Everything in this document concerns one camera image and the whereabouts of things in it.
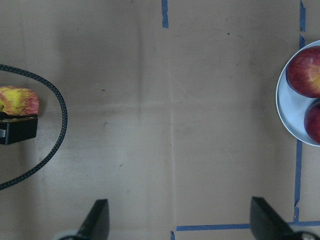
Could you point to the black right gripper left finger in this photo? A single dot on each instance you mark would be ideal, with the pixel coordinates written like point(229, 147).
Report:
point(96, 225)

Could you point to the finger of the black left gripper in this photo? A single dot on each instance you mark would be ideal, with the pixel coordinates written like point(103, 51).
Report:
point(17, 128)

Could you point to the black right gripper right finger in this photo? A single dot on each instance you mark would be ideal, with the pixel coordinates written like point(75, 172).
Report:
point(266, 224)

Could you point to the yellow-red apple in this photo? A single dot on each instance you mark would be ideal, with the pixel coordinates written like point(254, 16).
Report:
point(18, 101)

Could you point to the red apple plate near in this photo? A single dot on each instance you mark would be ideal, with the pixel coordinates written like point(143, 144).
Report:
point(312, 122)

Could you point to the red apple plate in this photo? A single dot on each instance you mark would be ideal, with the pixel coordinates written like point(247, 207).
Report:
point(303, 72)
point(312, 122)

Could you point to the light blue plate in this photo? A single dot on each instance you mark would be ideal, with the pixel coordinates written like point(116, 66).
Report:
point(292, 107)

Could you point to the red apple plate far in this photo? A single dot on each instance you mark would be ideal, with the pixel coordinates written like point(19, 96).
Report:
point(303, 72)

